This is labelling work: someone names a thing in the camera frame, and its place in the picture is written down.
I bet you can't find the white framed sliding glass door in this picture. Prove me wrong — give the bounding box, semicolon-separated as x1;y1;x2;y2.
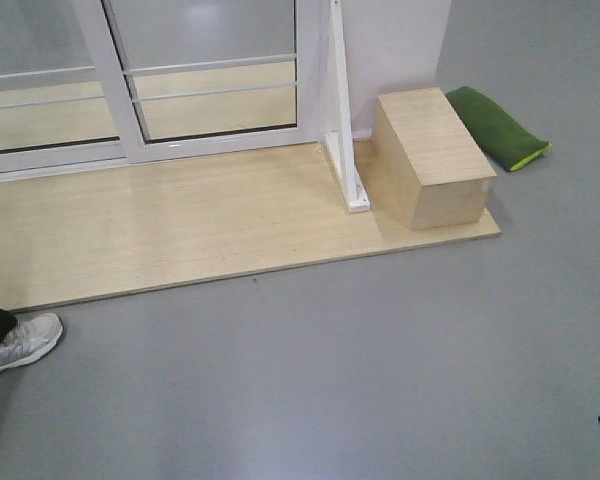
74;1;325;163

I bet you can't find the white triangular support brace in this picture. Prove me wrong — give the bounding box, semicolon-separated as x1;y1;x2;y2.
322;1;371;213

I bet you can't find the light wooden box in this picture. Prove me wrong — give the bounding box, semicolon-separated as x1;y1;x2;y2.
372;88;497;231

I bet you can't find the light wooden base platform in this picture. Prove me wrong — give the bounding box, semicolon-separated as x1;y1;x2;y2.
0;142;500;311

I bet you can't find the green sandbag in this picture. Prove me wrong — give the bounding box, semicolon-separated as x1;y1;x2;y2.
445;86;553;172

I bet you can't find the fixed white framed glass panel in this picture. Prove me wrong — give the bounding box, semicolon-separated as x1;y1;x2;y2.
0;1;124;175

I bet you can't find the white grey sneaker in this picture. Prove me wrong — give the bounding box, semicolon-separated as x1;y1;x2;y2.
0;313;64;374

